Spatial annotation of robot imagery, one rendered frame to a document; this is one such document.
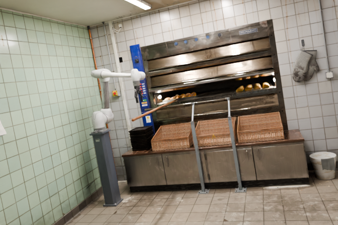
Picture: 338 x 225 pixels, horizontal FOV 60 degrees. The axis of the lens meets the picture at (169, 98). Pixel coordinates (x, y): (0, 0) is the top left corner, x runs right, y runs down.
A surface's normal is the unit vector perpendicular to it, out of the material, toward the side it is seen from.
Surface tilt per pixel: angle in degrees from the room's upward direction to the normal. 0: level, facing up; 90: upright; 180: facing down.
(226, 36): 90
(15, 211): 90
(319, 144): 90
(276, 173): 90
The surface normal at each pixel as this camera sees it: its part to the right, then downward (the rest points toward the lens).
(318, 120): -0.29, 0.11
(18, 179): 0.94, -0.14
